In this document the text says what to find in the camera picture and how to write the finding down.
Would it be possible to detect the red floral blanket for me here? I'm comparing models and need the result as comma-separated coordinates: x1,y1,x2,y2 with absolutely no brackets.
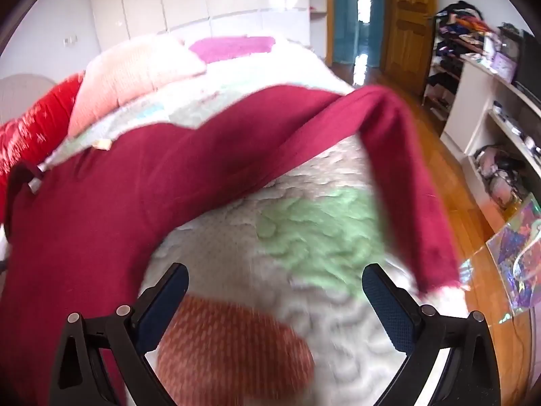
0,72,85,225

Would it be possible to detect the black monitor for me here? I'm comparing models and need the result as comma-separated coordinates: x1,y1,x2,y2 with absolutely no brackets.
513,29,541,98

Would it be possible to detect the magenta cloth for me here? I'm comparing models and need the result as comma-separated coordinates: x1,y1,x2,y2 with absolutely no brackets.
188,36,277,63

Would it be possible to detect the white fleece blanket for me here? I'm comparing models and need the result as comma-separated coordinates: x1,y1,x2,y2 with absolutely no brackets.
198,38,356,94

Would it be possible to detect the dark red sweater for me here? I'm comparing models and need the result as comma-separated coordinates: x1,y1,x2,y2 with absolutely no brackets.
0,85,463,406

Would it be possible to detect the pink and black bag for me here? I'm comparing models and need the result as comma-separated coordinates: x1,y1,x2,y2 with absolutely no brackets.
473,144,529,208

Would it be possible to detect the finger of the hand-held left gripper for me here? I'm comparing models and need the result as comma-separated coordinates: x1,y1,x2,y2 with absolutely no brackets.
7,163,45,197

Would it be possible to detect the white shelf unit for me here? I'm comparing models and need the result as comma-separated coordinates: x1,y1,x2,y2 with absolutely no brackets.
442,53,541,238

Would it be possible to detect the holographic bag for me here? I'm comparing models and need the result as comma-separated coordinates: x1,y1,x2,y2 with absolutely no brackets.
458,195,541,318

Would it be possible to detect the pale wicker headboard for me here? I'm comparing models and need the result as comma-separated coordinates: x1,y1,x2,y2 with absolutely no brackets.
0,74,57,125

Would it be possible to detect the purple box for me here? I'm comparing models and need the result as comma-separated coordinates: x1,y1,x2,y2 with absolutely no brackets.
492,51,518,81

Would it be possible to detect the blue glass door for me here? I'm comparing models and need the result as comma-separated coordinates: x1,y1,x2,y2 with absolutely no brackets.
332,0,385,68

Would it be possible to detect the heart patchwork quilt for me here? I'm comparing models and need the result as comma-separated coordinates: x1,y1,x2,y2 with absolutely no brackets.
42,57,470,406

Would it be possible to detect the wooden door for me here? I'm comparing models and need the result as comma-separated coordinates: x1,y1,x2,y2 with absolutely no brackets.
380,0,438,98

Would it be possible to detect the rack of clothes and shoes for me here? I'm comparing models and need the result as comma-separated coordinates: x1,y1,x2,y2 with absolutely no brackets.
423,2,499,123

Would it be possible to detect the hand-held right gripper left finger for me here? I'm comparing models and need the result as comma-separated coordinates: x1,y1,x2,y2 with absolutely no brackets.
50,263,189,406

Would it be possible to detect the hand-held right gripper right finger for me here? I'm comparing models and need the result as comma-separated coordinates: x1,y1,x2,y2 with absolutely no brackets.
362,263,501,406

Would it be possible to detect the pink ribbed pillow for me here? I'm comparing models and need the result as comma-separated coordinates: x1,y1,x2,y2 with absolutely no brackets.
68,34,208,138

